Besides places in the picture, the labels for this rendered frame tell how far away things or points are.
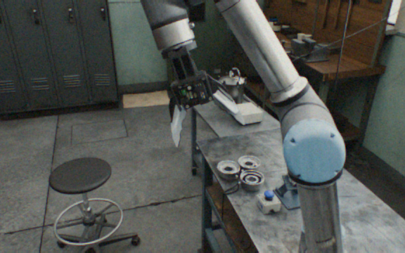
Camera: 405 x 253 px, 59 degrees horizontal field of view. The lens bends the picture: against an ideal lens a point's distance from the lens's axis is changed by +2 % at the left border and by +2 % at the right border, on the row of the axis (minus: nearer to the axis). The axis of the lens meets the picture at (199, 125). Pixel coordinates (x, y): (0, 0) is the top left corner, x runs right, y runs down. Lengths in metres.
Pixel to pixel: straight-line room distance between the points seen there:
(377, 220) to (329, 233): 0.69
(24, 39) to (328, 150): 3.60
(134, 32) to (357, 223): 3.59
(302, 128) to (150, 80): 4.06
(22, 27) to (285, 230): 3.28
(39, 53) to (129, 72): 1.13
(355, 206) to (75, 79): 3.24
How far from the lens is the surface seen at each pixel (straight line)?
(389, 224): 1.57
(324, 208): 0.85
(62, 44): 4.02
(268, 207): 1.45
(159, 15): 0.68
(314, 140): 0.72
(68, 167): 2.15
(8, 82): 4.21
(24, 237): 2.75
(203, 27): 4.33
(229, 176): 1.60
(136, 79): 4.68
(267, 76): 0.83
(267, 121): 2.43
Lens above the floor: 1.76
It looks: 28 degrees down
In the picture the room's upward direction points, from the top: straight up
